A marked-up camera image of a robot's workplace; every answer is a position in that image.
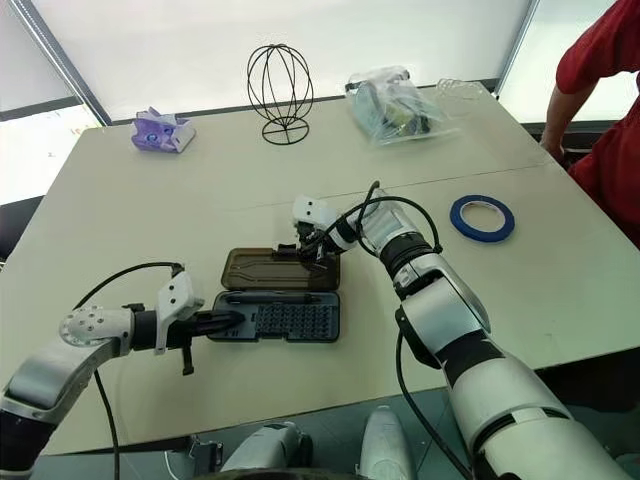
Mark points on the dark screwdriver bit case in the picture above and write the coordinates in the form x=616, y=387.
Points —
x=280, y=300

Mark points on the white robot leg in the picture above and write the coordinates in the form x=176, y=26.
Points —
x=385, y=445

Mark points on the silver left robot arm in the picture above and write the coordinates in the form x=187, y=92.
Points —
x=75, y=350

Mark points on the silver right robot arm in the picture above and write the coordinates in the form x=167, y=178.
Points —
x=450, y=320

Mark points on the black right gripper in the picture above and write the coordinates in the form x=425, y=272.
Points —
x=311, y=239

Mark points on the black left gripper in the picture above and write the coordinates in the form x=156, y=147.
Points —
x=186, y=334

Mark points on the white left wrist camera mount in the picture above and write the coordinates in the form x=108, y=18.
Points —
x=176, y=300

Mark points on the black window frame bar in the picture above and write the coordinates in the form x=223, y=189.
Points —
x=65, y=65

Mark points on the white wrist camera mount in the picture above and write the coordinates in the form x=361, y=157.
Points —
x=176, y=300
x=311, y=212

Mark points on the person's bare forearm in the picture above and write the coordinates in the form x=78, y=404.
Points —
x=565, y=110

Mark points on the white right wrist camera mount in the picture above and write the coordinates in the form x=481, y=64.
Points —
x=311, y=212

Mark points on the silver robot leg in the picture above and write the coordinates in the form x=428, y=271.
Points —
x=270, y=450

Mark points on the person in red shirt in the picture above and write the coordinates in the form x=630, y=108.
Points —
x=610, y=100

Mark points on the blue tape roll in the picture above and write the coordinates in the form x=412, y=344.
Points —
x=482, y=219

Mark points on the purple tissue box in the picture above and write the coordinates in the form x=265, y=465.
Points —
x=159, y=131

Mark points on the clear plastic bag with items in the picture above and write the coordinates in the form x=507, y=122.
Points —
x=395, y=107

